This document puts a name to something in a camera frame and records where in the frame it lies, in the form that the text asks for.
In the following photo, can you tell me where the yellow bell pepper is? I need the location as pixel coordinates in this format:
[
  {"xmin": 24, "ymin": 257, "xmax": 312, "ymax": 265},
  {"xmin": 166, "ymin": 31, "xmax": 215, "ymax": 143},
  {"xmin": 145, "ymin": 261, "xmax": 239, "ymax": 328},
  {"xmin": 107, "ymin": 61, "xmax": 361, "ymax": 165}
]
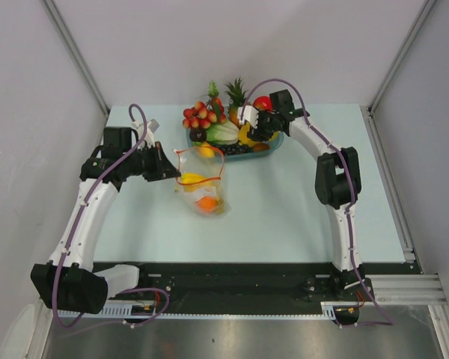
[{"xmin": 238, "ymin": 123, "xmax": 266, "ymax": 147}]

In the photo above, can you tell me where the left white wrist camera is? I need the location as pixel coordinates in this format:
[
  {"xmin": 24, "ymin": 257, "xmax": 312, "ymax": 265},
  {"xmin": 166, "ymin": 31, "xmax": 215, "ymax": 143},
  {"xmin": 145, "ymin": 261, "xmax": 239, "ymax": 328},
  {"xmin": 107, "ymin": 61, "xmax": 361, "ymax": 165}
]
[{"xmin": 132, "ymin": 119, "xmax": 159, "ymax": 149}]

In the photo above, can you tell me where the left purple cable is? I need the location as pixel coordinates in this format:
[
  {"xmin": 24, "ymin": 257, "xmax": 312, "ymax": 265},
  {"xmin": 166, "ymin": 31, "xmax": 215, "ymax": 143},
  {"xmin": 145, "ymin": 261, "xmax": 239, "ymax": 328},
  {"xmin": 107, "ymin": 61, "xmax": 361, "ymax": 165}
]
[{"xmin": 52, "ymin": 104, "xmax": 171, "ymax": 340}]

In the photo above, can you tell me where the aluminium front rail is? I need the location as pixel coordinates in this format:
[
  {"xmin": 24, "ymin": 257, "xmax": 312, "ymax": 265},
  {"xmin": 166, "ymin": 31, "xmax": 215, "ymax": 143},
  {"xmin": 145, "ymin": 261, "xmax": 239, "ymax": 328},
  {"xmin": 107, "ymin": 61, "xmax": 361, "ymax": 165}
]
[{"xmin": 39, "ymin": 273, "xmax": 448, "ymax": 304}]

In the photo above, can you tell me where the dark blue grape bunch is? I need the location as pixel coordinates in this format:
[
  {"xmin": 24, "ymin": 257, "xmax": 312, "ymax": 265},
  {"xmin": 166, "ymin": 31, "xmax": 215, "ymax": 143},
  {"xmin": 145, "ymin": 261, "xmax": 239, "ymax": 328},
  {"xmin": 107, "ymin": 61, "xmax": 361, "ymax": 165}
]
[{"xmin": 216, "ymin": 144, "xmax": 253, "ymax": 156}]

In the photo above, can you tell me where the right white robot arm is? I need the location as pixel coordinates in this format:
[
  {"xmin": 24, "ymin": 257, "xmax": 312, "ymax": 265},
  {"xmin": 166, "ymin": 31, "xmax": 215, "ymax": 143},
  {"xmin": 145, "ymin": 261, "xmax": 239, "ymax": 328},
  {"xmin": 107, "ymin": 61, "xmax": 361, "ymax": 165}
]
[{"xmin": 238, "ymin": 90, "xmax": 364, "ymax": 300}]

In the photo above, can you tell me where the orange fruit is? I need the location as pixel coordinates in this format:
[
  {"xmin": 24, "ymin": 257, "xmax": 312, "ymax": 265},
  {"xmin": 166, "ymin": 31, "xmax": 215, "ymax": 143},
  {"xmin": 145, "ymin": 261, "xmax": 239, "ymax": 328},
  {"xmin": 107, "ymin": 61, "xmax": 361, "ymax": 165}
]
[{"xmin": 196, "ymin": 196, "xmax": 218, "ymax": 213}]

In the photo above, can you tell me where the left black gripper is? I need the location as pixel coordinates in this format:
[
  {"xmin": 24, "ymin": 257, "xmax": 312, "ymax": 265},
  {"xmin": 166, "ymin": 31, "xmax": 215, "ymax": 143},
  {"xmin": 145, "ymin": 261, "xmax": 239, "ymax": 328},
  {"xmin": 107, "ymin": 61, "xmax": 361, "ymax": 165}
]
[{"xmin": 123, "ymin": 141, "xmax": 181, "ymax": 182}]

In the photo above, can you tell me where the yellow mango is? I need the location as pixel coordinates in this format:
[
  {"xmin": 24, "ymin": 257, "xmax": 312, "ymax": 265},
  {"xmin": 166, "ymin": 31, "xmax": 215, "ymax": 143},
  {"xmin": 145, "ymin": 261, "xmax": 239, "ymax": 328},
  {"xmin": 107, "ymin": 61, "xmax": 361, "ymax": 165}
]
[{"xmin": 197, "ymin": 142, "xmax": 216, "ymax": 159}]

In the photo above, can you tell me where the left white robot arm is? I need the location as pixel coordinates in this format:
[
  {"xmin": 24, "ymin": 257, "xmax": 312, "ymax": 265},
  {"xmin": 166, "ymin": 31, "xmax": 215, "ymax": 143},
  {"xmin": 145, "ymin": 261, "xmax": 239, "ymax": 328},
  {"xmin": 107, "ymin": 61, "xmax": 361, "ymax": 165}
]
[{"xmin": 31, "ymin": 125, "xmax": 180, "ymax": 314}]

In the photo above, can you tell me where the dark purple mangosteen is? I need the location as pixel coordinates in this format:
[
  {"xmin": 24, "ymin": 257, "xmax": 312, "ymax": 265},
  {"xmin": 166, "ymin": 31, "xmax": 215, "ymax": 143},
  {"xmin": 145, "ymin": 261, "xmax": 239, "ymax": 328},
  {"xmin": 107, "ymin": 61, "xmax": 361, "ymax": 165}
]
[{"xmin": 189, "ymin": 128, "xmax": 207, "ymax": 143}]

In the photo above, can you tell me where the right aluminium frame post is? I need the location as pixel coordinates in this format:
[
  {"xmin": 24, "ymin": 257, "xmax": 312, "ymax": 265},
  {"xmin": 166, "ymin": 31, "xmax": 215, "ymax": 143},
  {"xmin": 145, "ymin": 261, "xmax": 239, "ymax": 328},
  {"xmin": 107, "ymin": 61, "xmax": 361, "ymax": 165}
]
[{"xmin": 368, "ymin": 0, "xmax": 439, "ymax": 110}]

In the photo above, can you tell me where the aluminium frame post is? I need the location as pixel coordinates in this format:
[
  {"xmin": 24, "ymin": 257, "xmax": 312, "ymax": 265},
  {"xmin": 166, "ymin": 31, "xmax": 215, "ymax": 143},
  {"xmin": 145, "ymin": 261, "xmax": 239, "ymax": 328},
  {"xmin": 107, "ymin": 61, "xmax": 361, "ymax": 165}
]
[
  {"xmin": 40, "ymin": 0, "xmax": 111, "ymax": 118},
  {"xmin": 368, "ymin": 0, "xmax": 439, "ymax": 110}
]

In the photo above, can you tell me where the red strawberry cluster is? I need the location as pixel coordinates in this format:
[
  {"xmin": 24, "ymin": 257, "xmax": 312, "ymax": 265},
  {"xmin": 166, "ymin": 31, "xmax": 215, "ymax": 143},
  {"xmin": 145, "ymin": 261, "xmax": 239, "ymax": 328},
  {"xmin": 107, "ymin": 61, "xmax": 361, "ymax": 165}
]
[{"xmin": 182, "ymin": 99, "xmax": 227, "ymax": 129}]

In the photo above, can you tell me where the red apple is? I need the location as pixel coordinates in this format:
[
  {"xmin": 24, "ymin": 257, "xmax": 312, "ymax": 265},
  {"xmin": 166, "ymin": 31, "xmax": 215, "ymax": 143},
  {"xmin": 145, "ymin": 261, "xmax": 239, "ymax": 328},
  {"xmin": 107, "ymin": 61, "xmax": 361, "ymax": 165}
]
[{"xmin": 253, "ymin": 96, "xmax": 272, "ymax": 111}]

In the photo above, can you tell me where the yellow banana bunch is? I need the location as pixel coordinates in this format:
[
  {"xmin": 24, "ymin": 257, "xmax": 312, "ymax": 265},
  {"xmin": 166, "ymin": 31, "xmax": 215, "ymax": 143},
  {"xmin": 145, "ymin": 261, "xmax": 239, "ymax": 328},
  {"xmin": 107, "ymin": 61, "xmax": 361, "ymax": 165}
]
[{"xmin": 180, "ymin": 173, "xmax": 207, "ymax": 186}]

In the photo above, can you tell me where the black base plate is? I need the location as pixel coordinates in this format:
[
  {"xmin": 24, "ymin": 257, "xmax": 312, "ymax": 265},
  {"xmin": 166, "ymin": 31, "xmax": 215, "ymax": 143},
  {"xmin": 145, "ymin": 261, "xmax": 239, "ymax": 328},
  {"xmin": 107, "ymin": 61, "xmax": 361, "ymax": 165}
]
[{"xmin": 93, "ymin": 262, "xmax": 375, "ymax": 316}]

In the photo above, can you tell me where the white slotted cable duct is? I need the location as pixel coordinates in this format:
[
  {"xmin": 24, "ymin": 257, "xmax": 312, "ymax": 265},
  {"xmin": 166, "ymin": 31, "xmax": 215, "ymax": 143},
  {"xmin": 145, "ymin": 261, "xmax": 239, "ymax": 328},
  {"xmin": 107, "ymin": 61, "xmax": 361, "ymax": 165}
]
[{"xmin": 58, "ymin": 302, "xmax": 358, "ymax": 322}]

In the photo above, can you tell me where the small pineapple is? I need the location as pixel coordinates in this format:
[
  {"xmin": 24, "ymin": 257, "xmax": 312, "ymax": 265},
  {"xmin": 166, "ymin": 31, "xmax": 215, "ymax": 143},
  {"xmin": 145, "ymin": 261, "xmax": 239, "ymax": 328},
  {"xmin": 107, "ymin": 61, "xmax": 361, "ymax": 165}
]
[{"xmin": 225, "ymin": 77, "xmax": 249, "ymax": 128}]

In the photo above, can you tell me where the left aluminium frame post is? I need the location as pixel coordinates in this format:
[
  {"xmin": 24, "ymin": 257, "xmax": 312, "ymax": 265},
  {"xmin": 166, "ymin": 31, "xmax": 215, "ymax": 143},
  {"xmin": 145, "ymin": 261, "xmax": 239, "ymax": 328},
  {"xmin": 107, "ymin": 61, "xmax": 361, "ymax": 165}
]
[{"xmin": 40, "ymin": 0, "xmax": 111, "ymax": 118}]

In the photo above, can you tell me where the clear zip top bag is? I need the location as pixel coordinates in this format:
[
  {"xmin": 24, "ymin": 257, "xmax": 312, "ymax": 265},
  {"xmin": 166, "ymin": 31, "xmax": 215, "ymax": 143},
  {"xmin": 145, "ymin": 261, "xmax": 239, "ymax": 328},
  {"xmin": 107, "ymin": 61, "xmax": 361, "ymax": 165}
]
[{"xmin": 174, "ymin": 147, "xmax": 229, "ymax": 218}]

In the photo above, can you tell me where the teal plastic fruit tray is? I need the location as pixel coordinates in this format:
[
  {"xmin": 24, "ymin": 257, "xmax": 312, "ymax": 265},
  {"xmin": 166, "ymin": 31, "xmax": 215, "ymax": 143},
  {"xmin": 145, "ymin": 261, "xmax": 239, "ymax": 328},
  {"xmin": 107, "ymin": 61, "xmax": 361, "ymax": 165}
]
[{"xmin": 186, "ymin": 129, "xmax": 284, "ymax": 161}]

